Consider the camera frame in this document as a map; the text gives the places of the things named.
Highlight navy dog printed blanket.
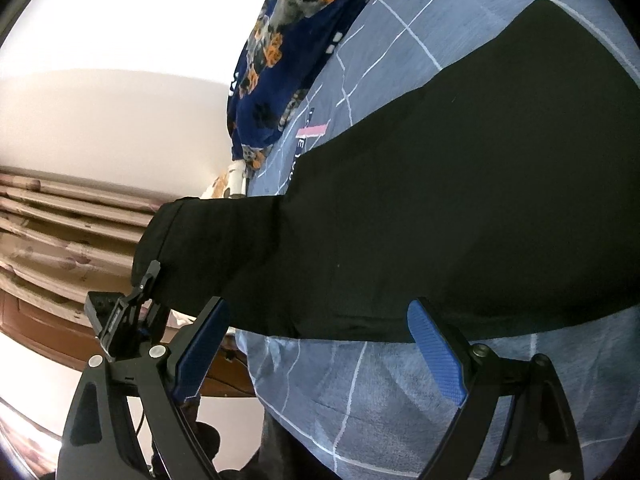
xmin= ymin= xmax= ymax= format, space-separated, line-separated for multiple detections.
xmin=226 ymin=0 xmax=398 ymax=171

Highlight brown wooden furniture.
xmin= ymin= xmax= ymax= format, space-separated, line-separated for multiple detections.
xmin=0 ymin=290 xmax=258 ymax=400

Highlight blue checked bedsheet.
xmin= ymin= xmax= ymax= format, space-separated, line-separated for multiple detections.
xmin=240 ymin=0 xmax=640 ymax=480

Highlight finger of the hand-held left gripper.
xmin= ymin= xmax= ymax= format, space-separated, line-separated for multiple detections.
xmin=131 ymin=259 xmax=163 ymax=311

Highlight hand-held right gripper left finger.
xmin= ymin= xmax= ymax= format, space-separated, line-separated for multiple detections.
xmin=57 ymin=296 xmax=231 ymax=480

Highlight white floral pillow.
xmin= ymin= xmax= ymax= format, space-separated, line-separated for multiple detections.
xmin=204 ymin=160 xmax=249 ymax=200

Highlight pink floral curtain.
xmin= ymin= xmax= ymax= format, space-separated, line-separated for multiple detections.
xmin=0 ymin=165 xmax=168 ymax=311

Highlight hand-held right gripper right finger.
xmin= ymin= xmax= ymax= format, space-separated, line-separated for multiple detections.
xmin=407 ymin=297 xmax=586 ymax=480

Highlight black pants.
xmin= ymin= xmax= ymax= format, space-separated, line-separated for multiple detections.
xmin=131 ymin=0 xmax=640 ymax=343

